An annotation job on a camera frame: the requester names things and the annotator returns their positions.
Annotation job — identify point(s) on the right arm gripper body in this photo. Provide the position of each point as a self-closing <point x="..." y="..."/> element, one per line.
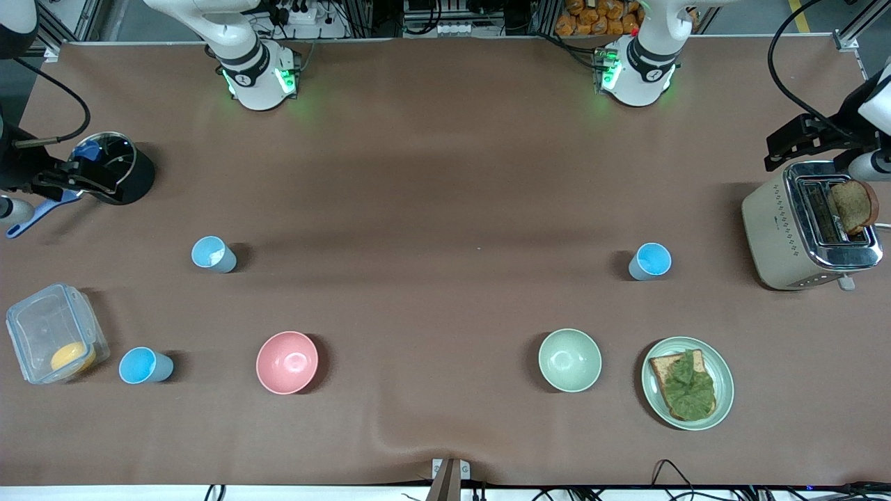
<point x="15" y="169"/>

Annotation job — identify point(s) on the light blue plastic cup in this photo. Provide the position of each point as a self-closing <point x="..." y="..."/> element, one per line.
<point x="143" y="366"/>
<point x="652" y="261"/>
<point x="212" y="254"/>

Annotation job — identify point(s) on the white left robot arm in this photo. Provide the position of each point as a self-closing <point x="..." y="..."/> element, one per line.
<point x="644" y="66"/>

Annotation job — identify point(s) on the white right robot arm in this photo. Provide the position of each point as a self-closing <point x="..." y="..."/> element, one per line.
<point x="254" y="69"/>

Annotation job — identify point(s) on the glass lid with blue knob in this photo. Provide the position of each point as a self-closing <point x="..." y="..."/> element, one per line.
<point x="111" y="153"/>

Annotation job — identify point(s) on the dark toast slice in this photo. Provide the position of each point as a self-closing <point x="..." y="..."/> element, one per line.
<point x="855" y="205"/>

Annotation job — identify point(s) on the cream and chrome toaster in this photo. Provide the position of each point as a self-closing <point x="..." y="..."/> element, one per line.
<point x="773" y="229"/>

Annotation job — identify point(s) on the clear plastic food container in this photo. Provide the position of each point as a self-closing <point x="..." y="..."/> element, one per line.
<point x="42" y="327"/>

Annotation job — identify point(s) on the orange round food piece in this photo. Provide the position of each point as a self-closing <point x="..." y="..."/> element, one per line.
<point x="72" y="357"/>

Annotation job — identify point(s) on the bag of orange buns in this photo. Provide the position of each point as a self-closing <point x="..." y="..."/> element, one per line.
<point x="598" y="17"/>

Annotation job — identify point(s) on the pale green plate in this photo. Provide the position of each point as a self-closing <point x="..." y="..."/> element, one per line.
<point x="724" y="383"/>

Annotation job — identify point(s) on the brown bread slice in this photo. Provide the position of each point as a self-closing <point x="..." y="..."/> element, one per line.
<point x="661" y="365"/>

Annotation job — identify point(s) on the green lettuce leaf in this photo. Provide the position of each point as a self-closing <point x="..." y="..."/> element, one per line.
<point x="689" y="390"/>

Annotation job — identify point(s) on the white power strip with plugs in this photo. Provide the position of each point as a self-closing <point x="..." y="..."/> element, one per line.
<point x="299" y="15"/>

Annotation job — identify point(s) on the pink bowl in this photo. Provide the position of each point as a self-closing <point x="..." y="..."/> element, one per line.
<point x="287" y="362"/>

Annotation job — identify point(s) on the pale green bowl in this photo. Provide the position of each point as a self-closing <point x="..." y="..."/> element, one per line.
<point x="569" y="360"/>

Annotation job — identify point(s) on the brown table mat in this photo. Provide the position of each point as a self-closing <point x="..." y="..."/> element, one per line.
<point x="487" y="417"/>

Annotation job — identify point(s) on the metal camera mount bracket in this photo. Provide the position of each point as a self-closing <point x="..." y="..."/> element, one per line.
<point x="450" y="480"/>

